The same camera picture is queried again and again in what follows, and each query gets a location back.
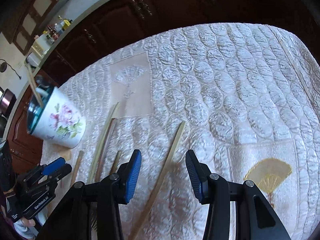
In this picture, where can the white cup teal rim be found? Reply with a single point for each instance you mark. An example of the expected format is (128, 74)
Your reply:
(59, 121)

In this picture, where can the dark red lower cabinets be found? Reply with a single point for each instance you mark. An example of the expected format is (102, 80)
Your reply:
(113, 24)

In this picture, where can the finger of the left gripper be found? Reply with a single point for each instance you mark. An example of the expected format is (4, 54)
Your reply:
(59, 174)
(52, 167)

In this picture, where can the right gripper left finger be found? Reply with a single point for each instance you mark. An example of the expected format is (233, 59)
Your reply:
(117, 188)

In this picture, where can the rice cooker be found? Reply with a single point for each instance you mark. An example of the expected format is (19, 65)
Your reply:
(8, 100)

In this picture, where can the quilted pink tablecloth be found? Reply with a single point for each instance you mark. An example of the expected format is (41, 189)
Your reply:
(249, 96)

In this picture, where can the dark brown chopstick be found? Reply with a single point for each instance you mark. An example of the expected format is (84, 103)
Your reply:
(76, 168)

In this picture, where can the condiment bottles group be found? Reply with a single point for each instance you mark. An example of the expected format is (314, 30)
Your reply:
(53, 31)

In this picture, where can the left hand white glove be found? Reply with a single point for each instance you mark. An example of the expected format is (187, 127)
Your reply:
(23, 228)

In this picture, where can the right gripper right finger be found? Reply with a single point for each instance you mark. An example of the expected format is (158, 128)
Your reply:
(210, 188)

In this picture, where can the upper wall cabinets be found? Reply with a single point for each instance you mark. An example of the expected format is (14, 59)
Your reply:
(26, 19)

